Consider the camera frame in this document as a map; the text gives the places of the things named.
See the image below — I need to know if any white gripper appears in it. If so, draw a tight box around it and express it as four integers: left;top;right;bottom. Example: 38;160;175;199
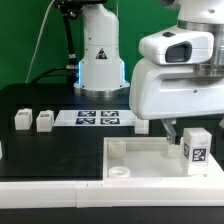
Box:
129;58;224;145

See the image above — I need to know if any white square tabletop part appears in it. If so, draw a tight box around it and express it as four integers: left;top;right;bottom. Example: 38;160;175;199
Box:
102;136;224;182

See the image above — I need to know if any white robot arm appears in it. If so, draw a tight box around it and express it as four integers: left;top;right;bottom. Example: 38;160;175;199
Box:
58;0;224;143

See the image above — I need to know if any white marker plate with tags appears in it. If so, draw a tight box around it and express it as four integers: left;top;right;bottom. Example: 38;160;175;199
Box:
54;110;135;127

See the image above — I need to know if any white part at left edge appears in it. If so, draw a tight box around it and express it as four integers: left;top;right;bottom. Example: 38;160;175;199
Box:
0;141;3;160

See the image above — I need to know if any white L-shaped fence wall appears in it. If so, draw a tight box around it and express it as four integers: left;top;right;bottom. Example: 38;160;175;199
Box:
0;159;224;210

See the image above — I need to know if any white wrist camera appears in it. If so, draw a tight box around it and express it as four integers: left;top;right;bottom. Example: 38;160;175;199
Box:
139;27;214;65

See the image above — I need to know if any black cable bundle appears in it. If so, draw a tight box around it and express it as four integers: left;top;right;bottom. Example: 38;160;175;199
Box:
30;66;79;84

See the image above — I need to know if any white cable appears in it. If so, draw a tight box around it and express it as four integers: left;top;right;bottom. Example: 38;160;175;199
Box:
25;0;57;84

